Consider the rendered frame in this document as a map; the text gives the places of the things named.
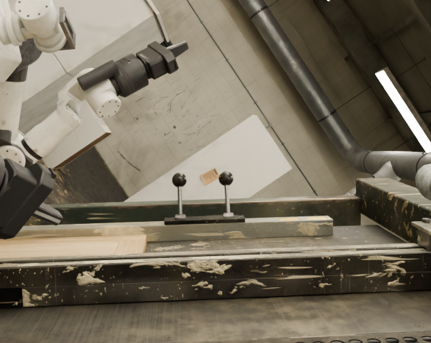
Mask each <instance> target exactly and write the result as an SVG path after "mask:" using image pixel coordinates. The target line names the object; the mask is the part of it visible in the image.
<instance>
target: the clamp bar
mask: <svg viewBox="0 0 431 343"><path fill-rule="evenodd" d="M411 225H412V226H414V227H416V228H417V244H415V243H407V244H371V245H352V246H315V247H296V248H260V249H241V250H205V251H186V252H150V253H130V254H111V255H75V256H56V257H20V258H1V259H0V308H17V307H29V306H61V305H77V304H109V303H125V302H142V301H174V300H190V299H223V298H239V297H271V296H287V295H319V294H335V293H367V292H384V291H416V290H431V219H430V218H422V221H414V222H411Z"/></svg>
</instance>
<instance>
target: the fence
mask: <svg viewBox="0 0 431 343"><path fill-rule="evenodd" d="M306 217H326V218H327V219H312V220H308V219H307V218H306ZM280 218H299V220H280ZM107 235H147V242H160V241H180V240H217V239H237V238H275V237H294V236H314V235H333V219H331V218H330V217H329V216H297V217H277V218H246V219H245V223H210V224H189V225H164V221H155V222H134V223H94V224H73V225H57V226H55V225H34V226H23V227H22V229H21V230H20V231H19V232H18V233H17V234H16V236H15V237H14V238H10V239H29V238H67V237H87V236H107ZM0 240H3V239H0Z"/></svg>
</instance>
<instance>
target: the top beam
mask: <svg viewBox="0 0 431 343"><path fill-rule="evenodd" d="M356 194H358V195H360V196H361V197H360V198H361V200H362V211H361V214H363V215H364V216H367V217H368V218H370V219H371V220H373V221H374V222H376V223H378V224H380V225H381V226H383V227H384V228H386V229H388V230H390V231H391V232H393V233H395V234H396V235H398V236H400V237H401V238H403V239H404V240H406V241H408V242H410V243H415V244H417V228H416V227H414V226H412V225H411V222H414V221H422V218H430V219H431V201H430V200H429V199H426V198H425V197H424V196H423V195H421V193H420V192H419V191H418V189H416V188H415V187H412V186H409V185H407V184H403V183H401V182H398V181H395V180H392V179H389V178H357V179H356Z"/></svg>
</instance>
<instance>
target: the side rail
mask: <svg viewBox="0 0 431 343"><path fill-rule="evenodd" d="M360 200H361V198H360V197H357V196H355V195H328V196H306V197H263V198H241V199H229V207H230V212H233V213H234V215H243V216H244V217H245V218H277V217H297V216H329V217H330V218H331V219H333V227H337V226H357V225H361V212H360ZM47 205H48V206H50V207H52V208H54V209H55V210H58V211H59V212H60V214H61V215H62V217H63V219H62V220H61V222H60V223H59V225H73V224H94V223H134V222H155V221H164V220H165V217H175V215H176V214H178V200H176V201H133V202H111V203H68V204H47ZM224 213H226V205H225V199H198V200H182V214H184V215H186V216H222V215H223V214H224ZM34 225H52V224H50V223H47V222H45V221H43V220H40V219H38V218H35V217H33V216H31V218H30V219H29V220H28V221H27V222H26V223H25V225H24V226H34Z"/></svg>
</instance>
